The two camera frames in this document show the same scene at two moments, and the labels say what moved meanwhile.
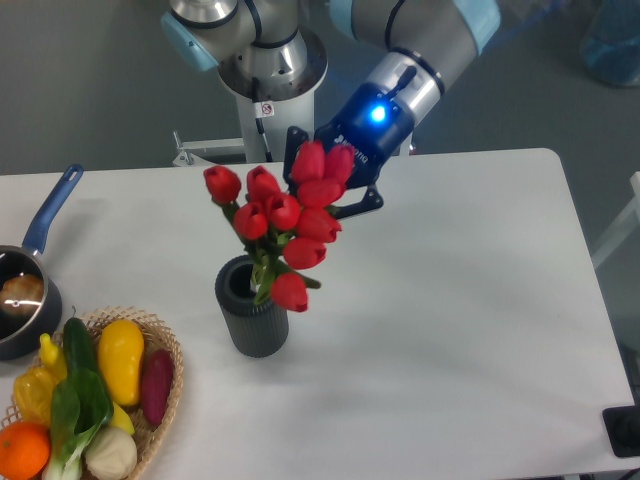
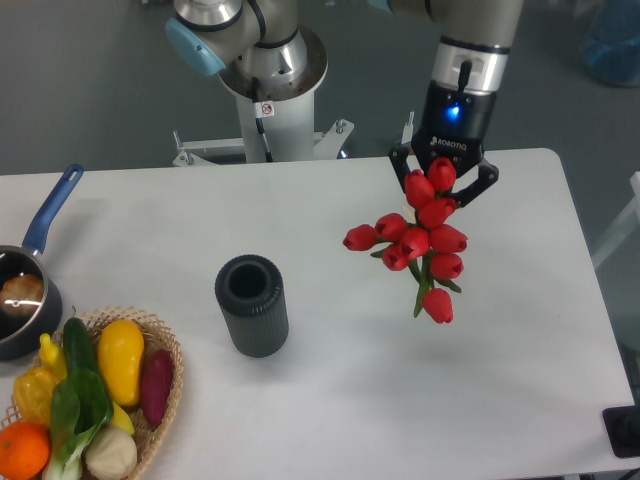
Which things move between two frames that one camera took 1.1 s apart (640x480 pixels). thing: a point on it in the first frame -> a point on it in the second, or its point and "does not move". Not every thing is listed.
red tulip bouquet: x=285 y=227 -> x=426 y=247
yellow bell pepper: x=33 y=389 does not move
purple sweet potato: x=156 y=384 does not move
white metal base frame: x=186 y=157 does not move
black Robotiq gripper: x=369 y=122 -> x=455 y=123
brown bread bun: x=22 y=295 does not move
